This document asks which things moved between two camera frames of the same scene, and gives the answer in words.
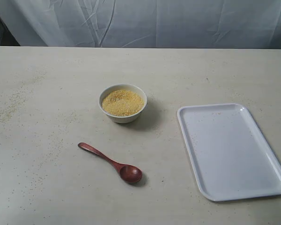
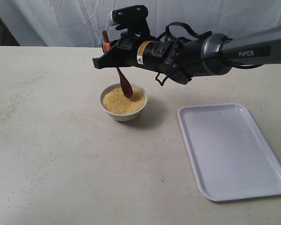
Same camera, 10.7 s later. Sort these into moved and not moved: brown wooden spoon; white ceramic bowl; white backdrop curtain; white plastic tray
Moved: brown wooden spoon
Not moved: white ceramic bowl; white backdrop curtain; white plastic tray
